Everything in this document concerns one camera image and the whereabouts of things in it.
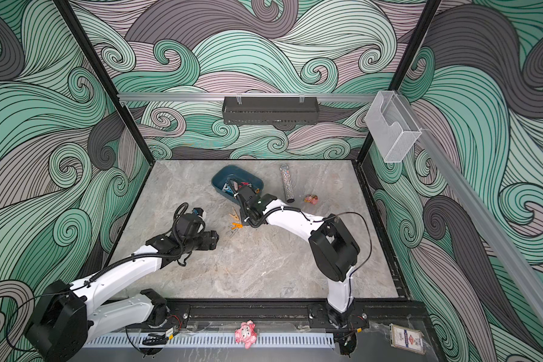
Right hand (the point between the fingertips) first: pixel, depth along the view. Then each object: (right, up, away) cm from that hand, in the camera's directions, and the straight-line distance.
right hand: (247, 218), depth 89 cm
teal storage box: (-12, +15, +22) cm, 30 cm away
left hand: (-14, -5, -4) cm, 15 cm away
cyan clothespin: (-12, +11, +18) cm, 24 cm away
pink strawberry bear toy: (+29, +7, +13) cm, 32 cm away
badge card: (+51, -34, -20) cm, 65 cm away
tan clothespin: (-6, -1, +9) cm, 11 cm away
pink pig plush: (+2, -31, -21) cm, 38 cm away
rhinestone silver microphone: (+18, +14, +18) cm, 29 cm away
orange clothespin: (-5, -4, +7) cm, 9 cm away
